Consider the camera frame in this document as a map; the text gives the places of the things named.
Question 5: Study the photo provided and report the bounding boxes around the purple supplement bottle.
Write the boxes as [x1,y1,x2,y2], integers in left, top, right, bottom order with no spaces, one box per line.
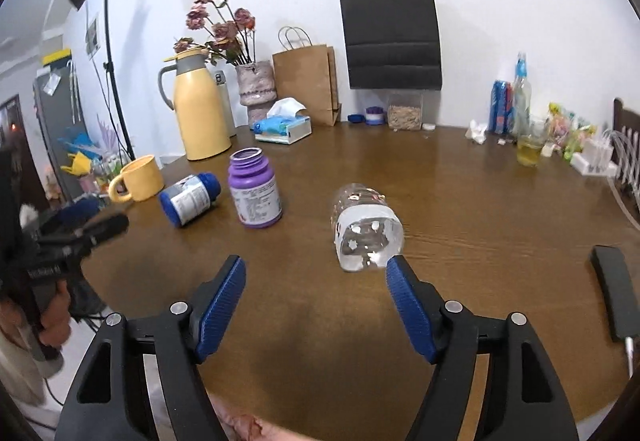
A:
[228,146,283,229]

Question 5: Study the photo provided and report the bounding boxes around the left hand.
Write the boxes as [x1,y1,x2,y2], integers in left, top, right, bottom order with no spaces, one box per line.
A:
[0,279,73,349]

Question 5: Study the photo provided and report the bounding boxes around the yellow ceramic mug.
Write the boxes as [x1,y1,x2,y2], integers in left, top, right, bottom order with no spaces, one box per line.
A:
[107,154,165,203]

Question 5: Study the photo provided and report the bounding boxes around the blue lid supplement bottle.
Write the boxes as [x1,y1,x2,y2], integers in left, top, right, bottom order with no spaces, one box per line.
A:
[158,172,221,227]

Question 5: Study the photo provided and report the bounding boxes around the grey refrigerator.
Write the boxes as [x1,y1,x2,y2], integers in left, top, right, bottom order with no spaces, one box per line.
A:
[34,57,87,201]

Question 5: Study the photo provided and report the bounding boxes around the black smartphone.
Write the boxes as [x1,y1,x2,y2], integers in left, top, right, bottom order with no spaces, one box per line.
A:
[590,245,639,340]

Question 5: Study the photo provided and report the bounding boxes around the yellow thermos jug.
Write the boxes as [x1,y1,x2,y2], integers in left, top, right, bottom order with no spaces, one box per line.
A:
[157,49,231,162]

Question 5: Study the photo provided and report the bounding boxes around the blue tissue box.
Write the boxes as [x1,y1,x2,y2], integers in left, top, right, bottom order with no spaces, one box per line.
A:
[253,97,312,146]

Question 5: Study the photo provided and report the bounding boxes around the pink textured vase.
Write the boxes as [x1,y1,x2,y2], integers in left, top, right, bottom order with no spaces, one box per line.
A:
[235,61,277,127]

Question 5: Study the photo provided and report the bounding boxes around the dried pink roses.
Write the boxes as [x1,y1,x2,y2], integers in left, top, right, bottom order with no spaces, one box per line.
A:
[174,0,256,66]

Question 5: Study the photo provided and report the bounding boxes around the white power strip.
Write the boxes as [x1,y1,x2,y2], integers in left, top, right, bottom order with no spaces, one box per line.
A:
[570,138,618,178]

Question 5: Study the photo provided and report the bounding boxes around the glass of yellow drink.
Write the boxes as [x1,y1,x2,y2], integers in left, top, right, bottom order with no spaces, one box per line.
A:
[516,116,549,167]

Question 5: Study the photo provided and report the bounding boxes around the brown paper bag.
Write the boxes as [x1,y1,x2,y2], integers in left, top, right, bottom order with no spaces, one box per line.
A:
[272,25,341,126]

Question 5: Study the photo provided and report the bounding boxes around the snack packets pile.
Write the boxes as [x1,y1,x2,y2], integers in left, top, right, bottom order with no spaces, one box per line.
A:
[547,102,597,162]

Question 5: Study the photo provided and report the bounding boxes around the crumpled white tissue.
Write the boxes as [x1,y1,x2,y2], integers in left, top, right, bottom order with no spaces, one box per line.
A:
[465,120,488,146]

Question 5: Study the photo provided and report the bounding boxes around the blue jar lid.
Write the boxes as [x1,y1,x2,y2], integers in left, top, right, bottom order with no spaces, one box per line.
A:
[347,114,366,124]

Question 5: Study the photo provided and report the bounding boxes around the blue drink can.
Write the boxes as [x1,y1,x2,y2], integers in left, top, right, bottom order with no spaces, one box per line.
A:
[488,80,513,136]

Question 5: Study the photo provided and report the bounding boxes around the small purple white jar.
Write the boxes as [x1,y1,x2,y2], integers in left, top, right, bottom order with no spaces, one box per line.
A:
[364,106,386,126]

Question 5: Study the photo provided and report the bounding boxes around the dark wooden chair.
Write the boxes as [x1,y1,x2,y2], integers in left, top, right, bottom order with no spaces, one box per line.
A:
[612,98,639,198]

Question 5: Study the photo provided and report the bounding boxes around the clear glass bottle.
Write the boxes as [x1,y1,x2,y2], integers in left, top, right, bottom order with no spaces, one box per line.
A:
[512,52,532,138]

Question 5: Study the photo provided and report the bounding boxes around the clear container of nuts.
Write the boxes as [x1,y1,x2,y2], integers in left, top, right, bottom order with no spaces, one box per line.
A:
[387,91,423,131]

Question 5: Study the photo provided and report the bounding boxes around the black paper bag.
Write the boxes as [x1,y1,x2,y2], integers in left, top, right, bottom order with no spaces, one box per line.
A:
[340,0,442,90]

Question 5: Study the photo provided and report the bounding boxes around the white charging cable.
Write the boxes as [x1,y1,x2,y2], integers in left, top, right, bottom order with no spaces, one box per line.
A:
[596,128,640,222]

